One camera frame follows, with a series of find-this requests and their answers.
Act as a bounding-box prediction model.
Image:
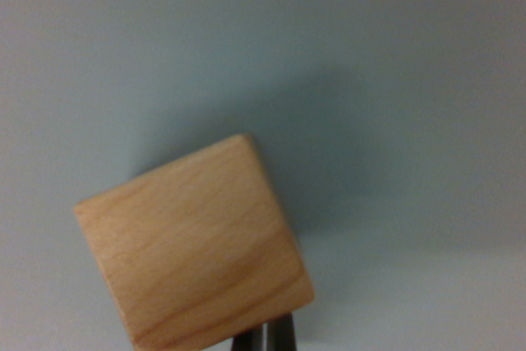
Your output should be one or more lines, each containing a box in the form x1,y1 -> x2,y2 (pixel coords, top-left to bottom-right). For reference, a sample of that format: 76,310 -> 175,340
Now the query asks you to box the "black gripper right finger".
266,312 -> 299,351

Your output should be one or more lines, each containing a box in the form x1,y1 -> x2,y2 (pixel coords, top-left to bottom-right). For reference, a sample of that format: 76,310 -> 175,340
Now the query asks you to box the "light wooden cube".
72,133 -> 316,351

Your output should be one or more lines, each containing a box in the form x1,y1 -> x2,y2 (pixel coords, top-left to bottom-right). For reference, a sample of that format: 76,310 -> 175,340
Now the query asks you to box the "translucent plastic bin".
0,0 -> 526,351

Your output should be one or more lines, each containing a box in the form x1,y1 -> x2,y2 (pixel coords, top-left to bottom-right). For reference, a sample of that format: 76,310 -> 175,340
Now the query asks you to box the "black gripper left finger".
231,324 -> 265,351

